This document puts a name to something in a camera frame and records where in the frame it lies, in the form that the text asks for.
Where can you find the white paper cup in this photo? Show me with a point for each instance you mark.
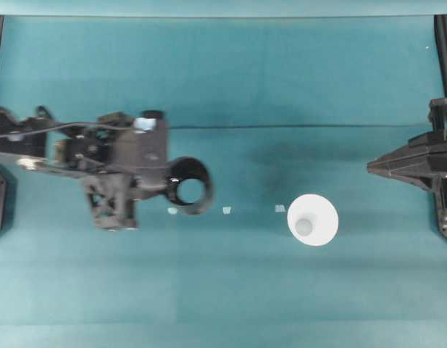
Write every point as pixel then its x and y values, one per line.
pixel 317 210

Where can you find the small white paper scrap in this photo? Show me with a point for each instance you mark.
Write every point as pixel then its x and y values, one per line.
pixel 280 209
pixel 227 210
pixel 172 210

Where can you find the blue-green table cloth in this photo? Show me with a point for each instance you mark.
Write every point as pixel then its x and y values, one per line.
pixel 223 282

